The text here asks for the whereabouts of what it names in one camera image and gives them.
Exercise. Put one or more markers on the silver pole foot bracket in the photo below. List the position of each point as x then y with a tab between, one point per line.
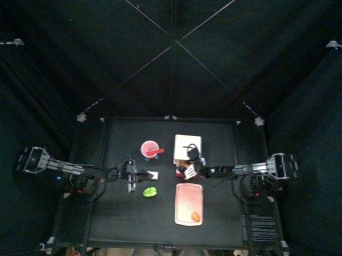
170	117

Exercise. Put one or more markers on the pink plastic tray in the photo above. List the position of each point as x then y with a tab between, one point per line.
188	200

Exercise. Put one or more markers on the green toy lime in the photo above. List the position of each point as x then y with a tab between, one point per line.
150	192

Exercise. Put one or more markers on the wooden box with red front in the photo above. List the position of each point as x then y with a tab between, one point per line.
187	141

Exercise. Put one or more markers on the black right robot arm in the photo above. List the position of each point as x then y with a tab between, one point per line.
254	168

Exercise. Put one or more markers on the vertical metal frame pole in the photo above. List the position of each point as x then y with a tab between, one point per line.
171	66

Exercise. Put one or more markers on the orange toy carrot piece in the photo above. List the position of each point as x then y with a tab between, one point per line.
195	217

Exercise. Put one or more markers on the white text label sticker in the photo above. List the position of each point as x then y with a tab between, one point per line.
262	228

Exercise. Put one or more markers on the red plastic cup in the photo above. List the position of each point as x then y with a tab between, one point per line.
148	147

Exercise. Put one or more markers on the silver frame corner bracket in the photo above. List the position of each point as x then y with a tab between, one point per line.
259	121
16	42
80	117
285	247
47	245
333	44

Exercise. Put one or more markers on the small white cube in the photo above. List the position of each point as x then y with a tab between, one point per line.
152	175

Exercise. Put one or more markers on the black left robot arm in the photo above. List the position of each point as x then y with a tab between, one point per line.
48	163

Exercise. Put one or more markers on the red plastic spoon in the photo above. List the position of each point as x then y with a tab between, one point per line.
158	151

